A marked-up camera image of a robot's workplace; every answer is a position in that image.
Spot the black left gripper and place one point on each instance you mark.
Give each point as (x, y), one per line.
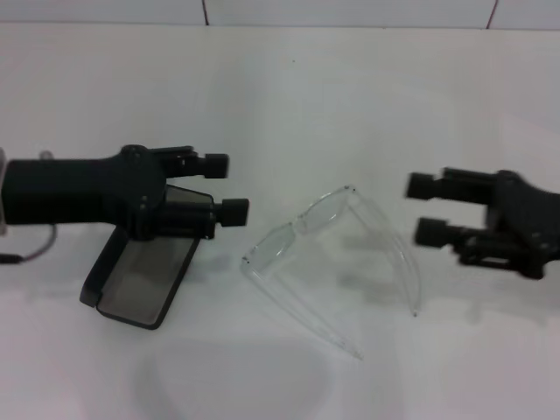
(79, 192)

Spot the black glasses case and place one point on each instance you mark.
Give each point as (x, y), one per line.
(135, 284)

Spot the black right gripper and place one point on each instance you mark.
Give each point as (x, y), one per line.
(529, 223)

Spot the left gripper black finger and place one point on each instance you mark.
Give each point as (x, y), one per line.
(216, 166)
(234, 213)

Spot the clear transparent glasses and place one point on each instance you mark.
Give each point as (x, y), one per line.
(302, 221)

